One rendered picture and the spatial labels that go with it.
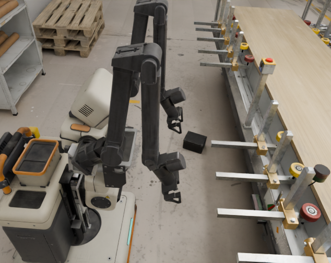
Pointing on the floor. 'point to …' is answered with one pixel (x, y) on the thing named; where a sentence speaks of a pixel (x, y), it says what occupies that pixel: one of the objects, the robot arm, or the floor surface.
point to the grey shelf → (14, 59)
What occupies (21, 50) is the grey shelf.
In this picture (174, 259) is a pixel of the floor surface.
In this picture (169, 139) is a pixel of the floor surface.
